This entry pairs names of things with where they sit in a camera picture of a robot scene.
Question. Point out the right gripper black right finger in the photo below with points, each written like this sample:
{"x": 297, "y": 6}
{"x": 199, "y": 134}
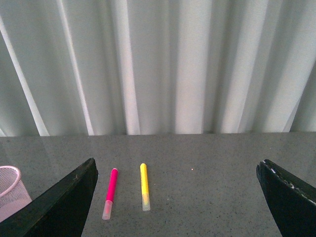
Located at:
{"x": 291, "y": 201}

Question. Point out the pink mesh cup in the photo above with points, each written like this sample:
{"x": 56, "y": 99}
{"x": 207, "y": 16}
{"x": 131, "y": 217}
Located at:
{"x": 13, "y": 194}

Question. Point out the yellow highlighter pen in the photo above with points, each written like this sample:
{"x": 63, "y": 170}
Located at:
{"x": 145, "y": 187}

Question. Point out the white pleated curtain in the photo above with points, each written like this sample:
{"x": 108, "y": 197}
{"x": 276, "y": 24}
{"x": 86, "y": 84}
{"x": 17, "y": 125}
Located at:
{"x": 135, "y": 67}

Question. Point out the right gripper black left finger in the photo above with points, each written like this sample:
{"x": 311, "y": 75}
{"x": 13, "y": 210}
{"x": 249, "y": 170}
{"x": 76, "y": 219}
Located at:
{"x": 61, "y": 211}

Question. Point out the pink highlighter pen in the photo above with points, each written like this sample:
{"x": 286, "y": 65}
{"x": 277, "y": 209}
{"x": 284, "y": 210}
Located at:
{"x": 110, "y": 194}

